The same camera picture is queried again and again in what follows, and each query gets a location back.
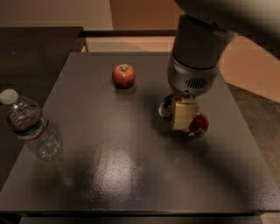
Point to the red coke can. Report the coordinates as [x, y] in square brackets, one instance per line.
[197, 128]

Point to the red apple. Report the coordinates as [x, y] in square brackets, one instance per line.
[123, 76]

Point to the clear plastic water bottle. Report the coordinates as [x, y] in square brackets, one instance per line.
[27, 121]

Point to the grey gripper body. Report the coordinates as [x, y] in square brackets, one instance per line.
[189, 78]

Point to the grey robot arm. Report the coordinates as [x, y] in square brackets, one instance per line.
[204, 31]

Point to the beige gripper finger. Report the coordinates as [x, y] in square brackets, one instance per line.
[183, 111]

